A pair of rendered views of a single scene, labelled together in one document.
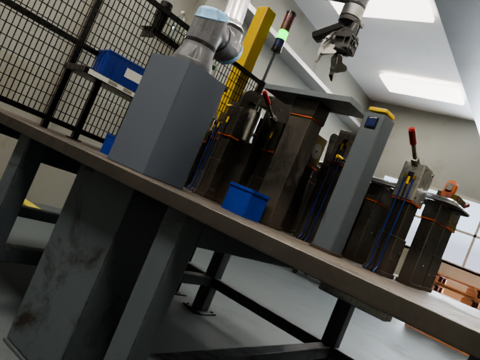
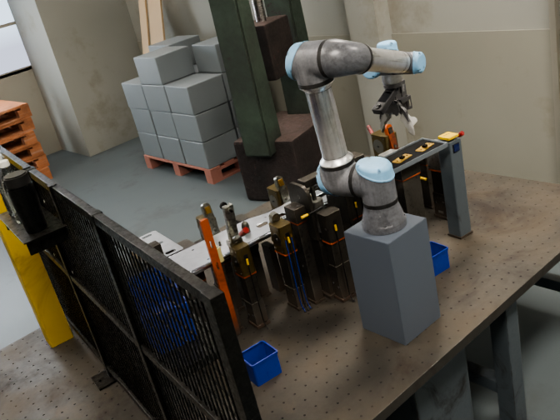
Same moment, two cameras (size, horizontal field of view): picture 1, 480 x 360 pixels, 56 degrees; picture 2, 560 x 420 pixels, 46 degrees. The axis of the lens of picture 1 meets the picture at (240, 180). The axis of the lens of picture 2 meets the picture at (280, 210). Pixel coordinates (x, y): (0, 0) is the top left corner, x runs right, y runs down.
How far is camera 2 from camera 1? 300 cm
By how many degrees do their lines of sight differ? 75
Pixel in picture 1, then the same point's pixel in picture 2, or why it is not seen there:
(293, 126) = (410, 187)
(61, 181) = not seen: outside the picture
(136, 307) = (516, 354)
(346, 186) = (462, 192)
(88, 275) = (465, 395)
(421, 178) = not seen: hidden behind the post
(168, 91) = (422, 254)
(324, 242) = (467, 229)
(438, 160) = not seen: outside the picture
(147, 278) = (513, 338)
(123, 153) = (417, 325)
